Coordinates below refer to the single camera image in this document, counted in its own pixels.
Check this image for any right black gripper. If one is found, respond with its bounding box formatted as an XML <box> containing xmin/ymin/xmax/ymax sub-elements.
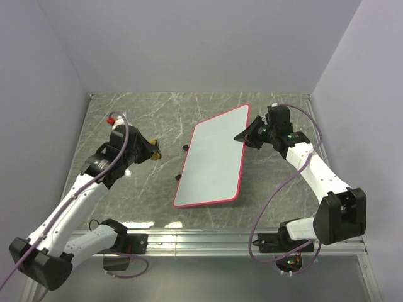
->
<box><xmin>234</xmin><ymin>116</ymin><xmax>276</xmax><ymax>150</ymax></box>

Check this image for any yellow whiteboard eraser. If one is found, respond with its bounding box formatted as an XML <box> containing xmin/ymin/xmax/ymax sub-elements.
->
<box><xmin>149</xmin><ymin>139</ymin><xmax>162</xmax><ymax>161</ymax></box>

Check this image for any red framed whiteboard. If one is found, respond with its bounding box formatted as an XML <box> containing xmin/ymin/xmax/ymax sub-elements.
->
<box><xmin>173</xmin><ymin>104</ymin><xmax>250</xmax><ymax>208</ymax></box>

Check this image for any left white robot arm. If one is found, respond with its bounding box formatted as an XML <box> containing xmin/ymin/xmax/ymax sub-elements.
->
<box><xmin>9</xmin><ymin>128</ymin><xmax>161</xmax><ymax>291</ymax></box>

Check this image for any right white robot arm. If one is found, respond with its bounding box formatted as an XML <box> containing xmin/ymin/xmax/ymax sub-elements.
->
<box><xmin>234</xmin><ymin>116</ymin><xmax>366</xmax><ymax>252</ymax></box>

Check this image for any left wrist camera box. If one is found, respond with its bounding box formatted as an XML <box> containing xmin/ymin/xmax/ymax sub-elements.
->
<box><xmin>109</xmin><ymin>125</ymin><xmax>139</xmax><ymax>152</ymax></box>

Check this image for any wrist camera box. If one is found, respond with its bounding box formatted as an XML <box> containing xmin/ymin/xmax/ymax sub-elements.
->
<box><xmin>109</xmin><ymin>125</ymin><xmax>139</xmax><ymax>152</ymax></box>
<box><xmin>266</xmin><ymin>106</ymin><xmax>293</xmax><ymax>133</ymax></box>

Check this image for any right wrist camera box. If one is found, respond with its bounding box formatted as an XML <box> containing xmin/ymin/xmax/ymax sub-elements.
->
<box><xmin>266</xmin><ymin>106</ymin><xmax>293</xmax><ymax>133</ymax></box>

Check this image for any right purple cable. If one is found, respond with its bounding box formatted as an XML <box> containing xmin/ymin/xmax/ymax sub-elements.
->
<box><xmin>247</xmin><ymin>103</ymin><xmax>324</xmax><ymax>277</ymax></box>

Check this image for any purple cable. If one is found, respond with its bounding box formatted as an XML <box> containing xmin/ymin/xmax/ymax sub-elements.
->
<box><xmin>0</xmin><ymin>110</ymin><xmax>149</xmax><ymax>302</ymax></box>
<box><xmin>247</xmin><ymin>103</ymin><xmax>324</xmax><ymax>277</ymax></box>

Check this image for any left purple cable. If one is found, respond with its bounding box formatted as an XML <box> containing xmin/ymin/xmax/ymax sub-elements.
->
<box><xmin>0</xmin><ymin>110</ymin><xmax>149</xmax><ymax>302</ymax></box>

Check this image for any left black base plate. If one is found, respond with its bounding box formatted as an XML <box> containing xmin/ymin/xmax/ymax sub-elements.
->
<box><xmin>127</xmin><ymin>233</ymin><xmax>149</xmax><ymax>254</ymax></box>

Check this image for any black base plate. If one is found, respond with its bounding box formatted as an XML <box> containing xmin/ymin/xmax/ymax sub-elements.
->
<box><xmin>252</xmin><ymin>233</ymin><xmax>308</xmax><ymax>254</ymax></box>
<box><xmin>127</xmin><ymin>233</ymin><xmax>149</xmax><ymax>254</ymax></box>

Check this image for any aluminium front rail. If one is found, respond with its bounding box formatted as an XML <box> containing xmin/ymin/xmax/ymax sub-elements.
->
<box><xmin>128</xmin><ymin>229</ymin><xmax>367</xmax><ymax>257</ymax></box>

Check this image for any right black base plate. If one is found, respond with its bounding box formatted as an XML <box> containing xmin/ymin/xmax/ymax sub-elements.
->
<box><xmin>252</xmin><ymin>233</ymin><xmax>308</xmax><ymax>254</ymax></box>

